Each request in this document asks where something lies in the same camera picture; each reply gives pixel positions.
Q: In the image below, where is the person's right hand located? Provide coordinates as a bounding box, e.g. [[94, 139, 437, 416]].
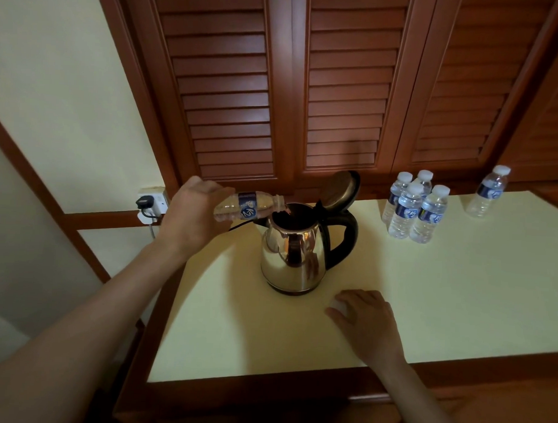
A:
[[322, 288, 410, 372]]

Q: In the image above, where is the clear plastic water bottle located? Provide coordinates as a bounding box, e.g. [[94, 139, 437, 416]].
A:
[[414, 169, 434, 197], [409, 184, 451, 245], [381, 170, 414, 226], [213, 190, 288, 225], [387, 181, 425, 241], [465, 164, 512, 219]]

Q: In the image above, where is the person's left forearm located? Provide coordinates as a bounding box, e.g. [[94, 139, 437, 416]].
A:
[[0, 233, 187, 423]]

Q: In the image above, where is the wooden louvered shutter door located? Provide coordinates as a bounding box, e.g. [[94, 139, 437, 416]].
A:
[[284, 0, 438, 183], [115, 0, 301, 192], [497, 57, 558, 183], [392, 0, 558, 176]]

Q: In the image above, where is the wooden cabinet cream top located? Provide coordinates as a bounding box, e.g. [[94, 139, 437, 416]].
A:
[[111, 166, 558, 423]]

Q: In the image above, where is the white wall socket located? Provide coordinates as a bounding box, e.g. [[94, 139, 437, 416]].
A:
[[136, 185, 170, 217]]

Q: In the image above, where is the stainless steel electric kettle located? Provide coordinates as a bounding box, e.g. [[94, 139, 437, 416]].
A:
[[251, 167, 362, 298]]

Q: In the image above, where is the person's left hand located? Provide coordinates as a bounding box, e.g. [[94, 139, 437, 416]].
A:
[[156, 174, 238, 259]]

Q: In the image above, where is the person's right forearm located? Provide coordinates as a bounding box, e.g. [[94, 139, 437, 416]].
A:
[[374, 354, 474, 423]]

